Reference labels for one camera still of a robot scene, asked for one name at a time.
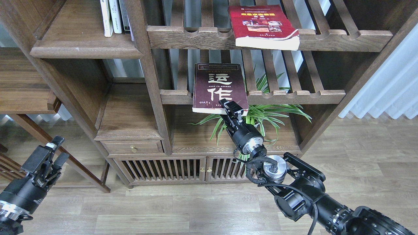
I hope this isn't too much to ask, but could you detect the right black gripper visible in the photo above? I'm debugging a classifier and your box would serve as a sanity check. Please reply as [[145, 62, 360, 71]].
[[219, 99, 265, 156]]

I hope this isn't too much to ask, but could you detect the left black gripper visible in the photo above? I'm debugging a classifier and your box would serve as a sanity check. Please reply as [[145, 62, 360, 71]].
[[0, 136, 69, 223]]

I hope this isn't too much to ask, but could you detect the dark maroon book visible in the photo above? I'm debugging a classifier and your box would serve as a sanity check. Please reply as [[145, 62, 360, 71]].
[[192, 63, 249, 116]]

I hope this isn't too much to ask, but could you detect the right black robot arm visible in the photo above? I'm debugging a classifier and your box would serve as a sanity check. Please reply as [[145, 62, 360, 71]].
[[219, 99, 412, 235]]

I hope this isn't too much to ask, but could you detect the spider plant in white pot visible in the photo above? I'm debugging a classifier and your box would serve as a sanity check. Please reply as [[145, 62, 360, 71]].
[[190, 74, 312, 146]]

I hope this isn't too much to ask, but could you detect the wooden side furniture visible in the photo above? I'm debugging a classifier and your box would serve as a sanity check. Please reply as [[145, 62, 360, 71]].
[[0, 47, 65, 167]]

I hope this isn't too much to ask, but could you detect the brass drawer knob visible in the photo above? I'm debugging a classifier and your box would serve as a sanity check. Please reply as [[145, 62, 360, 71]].
[[130, 145, 137, 153]]

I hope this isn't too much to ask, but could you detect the dark wooden bookshelf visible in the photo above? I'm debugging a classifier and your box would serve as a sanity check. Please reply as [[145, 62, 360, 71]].
[[1, 0, 417, 185]]

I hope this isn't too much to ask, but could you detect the red cover book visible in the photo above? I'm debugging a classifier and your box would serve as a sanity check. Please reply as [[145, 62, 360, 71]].
[[228, 5, 300, 51]]

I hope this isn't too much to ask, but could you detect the pale purple upright book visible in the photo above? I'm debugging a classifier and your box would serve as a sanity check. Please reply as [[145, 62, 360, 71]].
[[127, 18, 135, 41]]

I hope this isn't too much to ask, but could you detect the dark spine upright book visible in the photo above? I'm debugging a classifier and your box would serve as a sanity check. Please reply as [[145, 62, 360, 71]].
[[119, 0, 131, 34]]

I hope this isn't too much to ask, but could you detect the white spine upright book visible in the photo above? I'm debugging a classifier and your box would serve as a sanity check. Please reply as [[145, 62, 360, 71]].
[[109, 0, 123, 33]]

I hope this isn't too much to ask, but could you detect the white curtain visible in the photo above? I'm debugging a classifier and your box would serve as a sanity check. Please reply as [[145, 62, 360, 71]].
[[339, 26, 418, 119]]

